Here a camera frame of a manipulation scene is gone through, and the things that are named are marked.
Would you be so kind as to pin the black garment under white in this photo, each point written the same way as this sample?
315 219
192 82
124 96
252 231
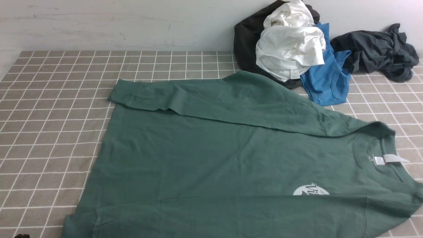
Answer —
246 35

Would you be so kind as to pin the white crumpled shirt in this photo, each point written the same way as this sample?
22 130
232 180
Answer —
290 43

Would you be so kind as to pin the blue tank top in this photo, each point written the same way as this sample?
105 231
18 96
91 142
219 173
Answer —
328 84

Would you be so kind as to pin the dark grey crumpled garment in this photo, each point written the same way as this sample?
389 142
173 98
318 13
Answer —
374 51

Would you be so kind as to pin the green long-sleeved shirt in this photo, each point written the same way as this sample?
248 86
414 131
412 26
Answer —
239 157

